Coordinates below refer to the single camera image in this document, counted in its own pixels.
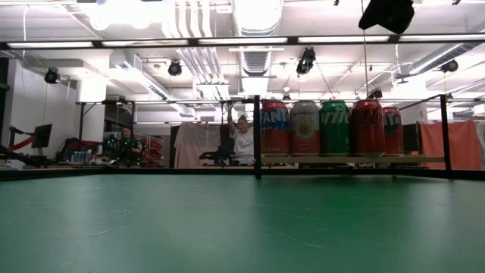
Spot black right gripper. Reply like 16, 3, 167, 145
358, 0, 416, 35

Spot red soda can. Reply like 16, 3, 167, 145
350, 99, 386, 156

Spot red Fanta can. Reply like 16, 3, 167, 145
382, 106, 405, 155
260, 100, 291, 155

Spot green soda can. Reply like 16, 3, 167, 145
319, 100, 352, 156

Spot silver and red can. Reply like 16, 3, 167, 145
289, 100, 321, 156

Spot black monitor on arm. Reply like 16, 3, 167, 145
9, 123, 54, 152

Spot black computer monitor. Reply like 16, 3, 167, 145
402, 123, 421, 155

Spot black overhead light bar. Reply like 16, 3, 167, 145
0, 33, 485, 50

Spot person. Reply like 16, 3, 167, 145
226, 101, 255, 166
113, 127, 144, 168

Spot black office chair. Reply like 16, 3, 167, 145
199, 121, 243, 167

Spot white hanging cloth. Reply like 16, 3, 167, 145
173, 123, 223, 168

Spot green table mat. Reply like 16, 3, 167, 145
0, 174, 485, 273

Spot red storage rack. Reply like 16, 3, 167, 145
138, 136, 164, 168

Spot red storage bin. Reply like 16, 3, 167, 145
66, 136, 100, 153

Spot thin hanging cable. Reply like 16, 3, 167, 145
359, 0, 371, 96

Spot wooden shelf with black frame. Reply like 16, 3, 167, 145
252, 93, 479, 180

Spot black metal stand frame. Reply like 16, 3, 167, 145
75, 99, 255, 162

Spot black metal rig frame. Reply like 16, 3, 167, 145
0, 165, 485, 181

